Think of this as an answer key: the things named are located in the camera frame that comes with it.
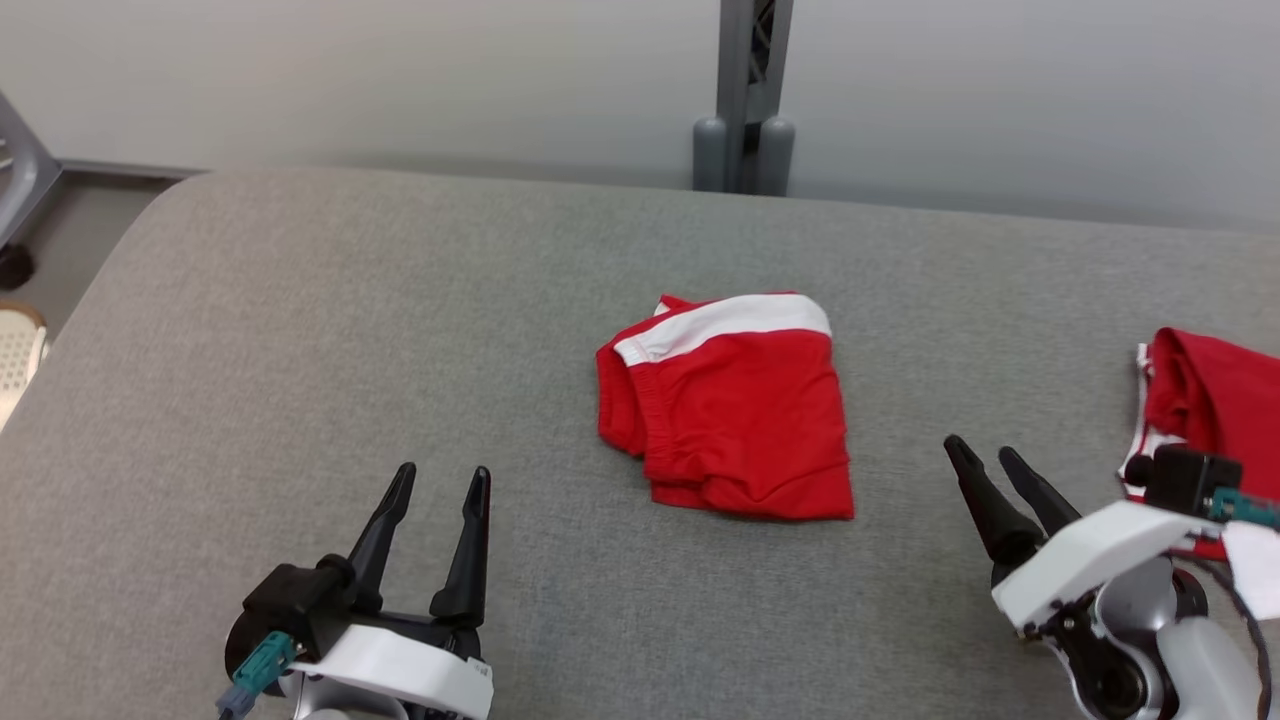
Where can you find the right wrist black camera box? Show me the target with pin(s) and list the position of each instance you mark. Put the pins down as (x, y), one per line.
(1185, 480)

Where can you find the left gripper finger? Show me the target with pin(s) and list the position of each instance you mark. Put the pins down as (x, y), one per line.
(378, 545)
(468, 560)

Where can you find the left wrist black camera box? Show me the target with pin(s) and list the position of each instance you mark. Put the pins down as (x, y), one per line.
(295, 605)

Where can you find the grey metal partition post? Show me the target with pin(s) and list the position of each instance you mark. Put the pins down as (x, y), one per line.
(735, 80)

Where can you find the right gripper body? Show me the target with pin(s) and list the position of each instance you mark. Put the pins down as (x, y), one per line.
(1090, 560)

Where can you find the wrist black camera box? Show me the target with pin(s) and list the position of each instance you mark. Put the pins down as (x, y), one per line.
(295, 605)
(1185, 480)

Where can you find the red basketball jersey white trim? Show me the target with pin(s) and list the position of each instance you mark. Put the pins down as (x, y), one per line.
(1220, 390)

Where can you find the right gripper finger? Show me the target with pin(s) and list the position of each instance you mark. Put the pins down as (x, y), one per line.
(995, 520)
(1040, 500)

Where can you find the red shorts white stripe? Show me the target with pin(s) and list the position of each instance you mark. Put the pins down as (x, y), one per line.
(740, 420)

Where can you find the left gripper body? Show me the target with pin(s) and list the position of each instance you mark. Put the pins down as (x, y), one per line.
(410, 675)

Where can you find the grey fabric sofa seat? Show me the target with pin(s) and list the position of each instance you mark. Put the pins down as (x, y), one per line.
(400, 350)

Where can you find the white perforated laundry basket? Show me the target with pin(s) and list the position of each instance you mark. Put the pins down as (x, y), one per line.
(18, 360)

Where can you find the grey cart leg with caster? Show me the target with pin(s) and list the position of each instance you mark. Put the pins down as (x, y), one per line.
(25, 170)

